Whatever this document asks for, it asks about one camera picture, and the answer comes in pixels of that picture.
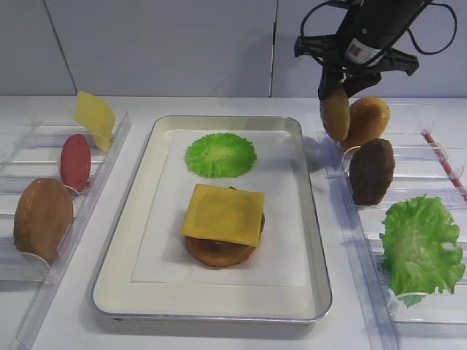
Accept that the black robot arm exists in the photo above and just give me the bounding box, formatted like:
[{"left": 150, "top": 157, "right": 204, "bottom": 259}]
[{"left": 294, "top": 1, "right": 430, "bottom": 101}]

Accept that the bottom burger bun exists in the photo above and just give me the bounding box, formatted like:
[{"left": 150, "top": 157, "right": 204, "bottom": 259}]
[{"left": 185, "top": 237, "right": 256, "bottom": 268}]

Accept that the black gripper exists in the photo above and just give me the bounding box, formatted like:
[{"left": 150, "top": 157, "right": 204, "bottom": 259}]
[{"left": 294, "top": 35, "right": 418, "bottom": 100}]

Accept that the yellow cheese slice in rack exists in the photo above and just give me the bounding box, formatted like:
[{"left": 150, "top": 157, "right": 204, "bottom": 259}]
[{"left": 74, "top": 91, "right": 116, "bottom": 152}]

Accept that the clear acrylic rack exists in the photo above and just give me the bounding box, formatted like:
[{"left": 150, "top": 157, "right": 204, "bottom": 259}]
[
  {"left": 317, "top": 131, "right": 466, "bottom": 349},
  {"left": 1, "top": 117, "right": 131, "bottom": 349}
]

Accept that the brown meat patty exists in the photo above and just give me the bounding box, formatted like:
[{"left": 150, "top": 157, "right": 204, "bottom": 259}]
[{"left": 349, "top": 139, "right": 395, "bottom": 206}]

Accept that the cream metal tray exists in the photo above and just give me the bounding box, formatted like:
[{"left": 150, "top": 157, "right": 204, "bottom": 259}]
[{"left": 93, "top": 115, "right": 332, "bottom": 327}]

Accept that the red tomato slice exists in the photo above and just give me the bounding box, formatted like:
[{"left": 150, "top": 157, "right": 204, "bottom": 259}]
[{"left": 60, "top": 134, "right": 91, "bottom": 191}]

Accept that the sesame bun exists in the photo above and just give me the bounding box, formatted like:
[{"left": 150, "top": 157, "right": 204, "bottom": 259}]
[{"left": 320, "top": 83, "right": 350, "bottom": 141}]

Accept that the golden bun right rack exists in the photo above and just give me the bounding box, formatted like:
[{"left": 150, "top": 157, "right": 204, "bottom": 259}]
[{"left": 341, "top": 96, "right": 390, "bottom": 150}]

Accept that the round green lettuce disc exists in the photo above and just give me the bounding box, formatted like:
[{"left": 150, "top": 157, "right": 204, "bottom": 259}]
[{"left": 185, "top": 133, "right": 257, "bottom": 179}]

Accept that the black cable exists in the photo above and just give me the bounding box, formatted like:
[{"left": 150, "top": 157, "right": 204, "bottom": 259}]
[{"left": 299, "top": 0, "right": 458, "bottom": 55}]

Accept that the clear right acrylic rack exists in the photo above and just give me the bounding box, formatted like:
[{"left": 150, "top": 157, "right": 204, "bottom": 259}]
[{"left": 317, "top": 131, "right": 466, "bottom": 349}]

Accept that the clear left acrylic rack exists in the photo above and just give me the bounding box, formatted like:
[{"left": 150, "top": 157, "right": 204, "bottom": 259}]
[{"left": 1, "top": 117, "right": 131, "bottom": 349}]

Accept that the orange cheese slice on burger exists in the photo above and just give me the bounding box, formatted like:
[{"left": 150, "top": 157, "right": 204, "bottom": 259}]
[{"left": 181, "top": 184, "right": 265, "bottom": 246}]

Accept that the green lettuce leaf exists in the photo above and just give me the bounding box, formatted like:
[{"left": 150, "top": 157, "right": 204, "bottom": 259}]
[{"left": 379, "top": 196, "right": 466, "bottom": 307}]

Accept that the brown bun left rack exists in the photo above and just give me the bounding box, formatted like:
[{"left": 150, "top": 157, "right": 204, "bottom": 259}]
[{"left": 13, "top": 178, "right": 73, "bottom": 262}]

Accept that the white paper liner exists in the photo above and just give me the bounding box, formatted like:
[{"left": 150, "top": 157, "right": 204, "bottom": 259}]
[{"left": 132, "top": 130, "right": 307, "bottom": 287}]

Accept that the red rail strip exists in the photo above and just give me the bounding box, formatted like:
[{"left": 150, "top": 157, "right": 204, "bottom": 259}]
[{"left": 421, "top": 129, "right": 466, "bottom": 201}]

